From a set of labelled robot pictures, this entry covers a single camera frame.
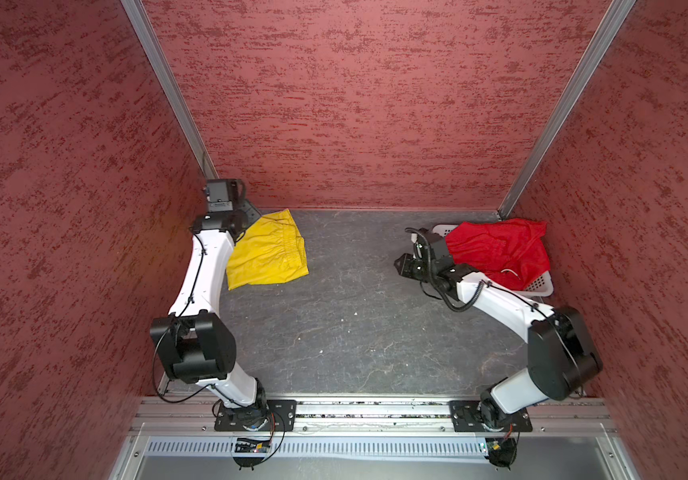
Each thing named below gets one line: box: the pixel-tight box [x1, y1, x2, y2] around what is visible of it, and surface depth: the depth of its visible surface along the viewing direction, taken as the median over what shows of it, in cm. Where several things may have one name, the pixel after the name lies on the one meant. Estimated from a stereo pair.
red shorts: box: [446, 219, 550, 292], surface depth 102 cm
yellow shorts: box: [226, 209, 309, 291], surface depth 104 cm
